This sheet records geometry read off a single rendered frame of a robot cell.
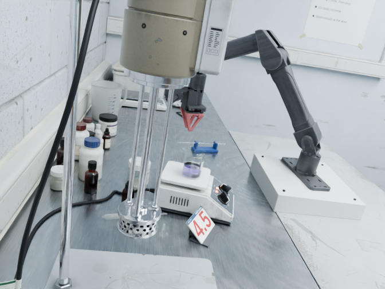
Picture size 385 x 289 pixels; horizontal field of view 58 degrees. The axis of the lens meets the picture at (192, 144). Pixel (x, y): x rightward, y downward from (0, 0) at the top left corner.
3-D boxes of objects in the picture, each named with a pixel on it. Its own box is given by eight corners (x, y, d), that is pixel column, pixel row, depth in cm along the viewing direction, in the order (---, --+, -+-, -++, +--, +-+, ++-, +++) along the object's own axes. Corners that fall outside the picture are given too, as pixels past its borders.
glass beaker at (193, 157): (199, 173, 92) (205, 144, 89) (202, 182, 87) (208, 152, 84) (177, 170, 91) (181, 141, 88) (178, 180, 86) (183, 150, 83)
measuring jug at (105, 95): (116, 112, 159) (118, 79, 153) (133, 120, 151) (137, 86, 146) (79, 116, 145) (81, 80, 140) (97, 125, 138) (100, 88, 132)
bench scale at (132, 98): (167, 112, 173) (168, 102, 172) (113, 106, 168) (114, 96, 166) (162, 102, 191) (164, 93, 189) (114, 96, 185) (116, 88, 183)
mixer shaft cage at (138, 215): (158, 217, 59) (181, 70, 50) (158, 241, 53) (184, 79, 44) (118, 213, 58) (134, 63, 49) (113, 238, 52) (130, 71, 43)
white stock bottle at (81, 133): (82, 151, 112) (84, 119, 108) (91, 159, 108) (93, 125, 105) (64, 154, 108) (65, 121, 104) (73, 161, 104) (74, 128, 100)
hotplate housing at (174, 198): (232, 201, 98) (238, 176, 95) (231, 227, 85) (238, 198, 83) (156, 185, 99) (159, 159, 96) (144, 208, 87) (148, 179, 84)
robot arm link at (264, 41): (185, 51, 114) (275, 24, 98) (198, 50, 122) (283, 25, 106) (193, 88, 116) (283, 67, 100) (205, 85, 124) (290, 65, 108)
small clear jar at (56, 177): (69, 183, 92) (70, 165, 90) (68, 191, 88) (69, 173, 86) (50, 182, 91) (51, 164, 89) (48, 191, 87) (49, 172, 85)
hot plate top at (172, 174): (210, 171, 95) (211, 168, 95) (206, 191, 84) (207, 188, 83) (168, 163, 96) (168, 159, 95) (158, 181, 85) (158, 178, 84)
